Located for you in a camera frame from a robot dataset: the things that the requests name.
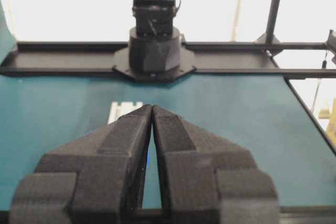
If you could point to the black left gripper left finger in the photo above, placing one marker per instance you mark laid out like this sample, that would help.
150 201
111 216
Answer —
93 179

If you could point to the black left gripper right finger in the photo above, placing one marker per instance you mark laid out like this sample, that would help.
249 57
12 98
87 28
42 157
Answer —
205 178

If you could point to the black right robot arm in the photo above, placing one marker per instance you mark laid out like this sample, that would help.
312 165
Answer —
155 52

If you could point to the silver aluminium extrusion rail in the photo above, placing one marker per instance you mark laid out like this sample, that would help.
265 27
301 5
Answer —
119 109

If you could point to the black metal table frame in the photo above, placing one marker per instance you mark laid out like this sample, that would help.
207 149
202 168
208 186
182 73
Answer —
111 59

